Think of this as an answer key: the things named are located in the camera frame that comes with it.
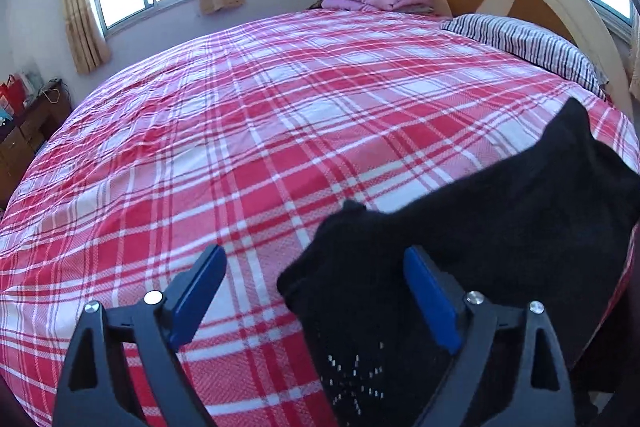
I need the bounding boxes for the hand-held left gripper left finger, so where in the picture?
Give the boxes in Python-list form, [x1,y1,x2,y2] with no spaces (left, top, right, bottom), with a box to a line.
[52,244,228,427]

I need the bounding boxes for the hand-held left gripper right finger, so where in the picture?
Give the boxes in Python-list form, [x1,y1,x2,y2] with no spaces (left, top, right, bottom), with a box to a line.
[402,246,576,427]

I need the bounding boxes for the black pants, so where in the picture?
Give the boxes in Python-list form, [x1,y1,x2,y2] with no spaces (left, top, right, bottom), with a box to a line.
[276,97,640,427]

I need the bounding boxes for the red plaid bed sheet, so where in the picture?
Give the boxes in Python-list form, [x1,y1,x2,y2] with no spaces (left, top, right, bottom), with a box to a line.
[0,9,638,427]

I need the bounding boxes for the wooden dresser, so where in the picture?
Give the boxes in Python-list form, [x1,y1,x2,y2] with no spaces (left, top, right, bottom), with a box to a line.
[0,79,74,208]

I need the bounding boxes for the red gift bag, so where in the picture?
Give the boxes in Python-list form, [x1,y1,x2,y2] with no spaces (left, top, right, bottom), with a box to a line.
[0,74,27,118]

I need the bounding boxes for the striped pillow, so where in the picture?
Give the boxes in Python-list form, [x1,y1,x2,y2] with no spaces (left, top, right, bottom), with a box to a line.
[440,13,609,100]

